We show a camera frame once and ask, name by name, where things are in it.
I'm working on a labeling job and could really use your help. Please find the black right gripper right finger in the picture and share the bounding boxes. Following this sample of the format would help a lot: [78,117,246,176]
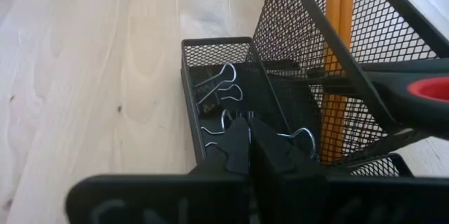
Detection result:
[250,117,449,224]

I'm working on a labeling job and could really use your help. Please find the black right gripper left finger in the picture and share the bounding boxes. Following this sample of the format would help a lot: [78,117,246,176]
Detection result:
[65,117,252,224]

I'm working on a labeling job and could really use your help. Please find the black binder clip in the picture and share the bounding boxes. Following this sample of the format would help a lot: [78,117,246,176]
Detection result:
[200,109,316,162]
[194,62,243,116]

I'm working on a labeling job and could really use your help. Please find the black red handled scissors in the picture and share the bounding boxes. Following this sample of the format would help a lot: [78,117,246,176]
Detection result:
[345,57,449,164]

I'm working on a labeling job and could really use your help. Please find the black mesh desk organizer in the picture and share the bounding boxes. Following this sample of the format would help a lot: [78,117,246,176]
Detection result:
[180,0,449,178]

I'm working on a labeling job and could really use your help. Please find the yellow wooden pencil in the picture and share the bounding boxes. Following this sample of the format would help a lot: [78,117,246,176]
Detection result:
[337,0,356,162]
[321,0,343,164]

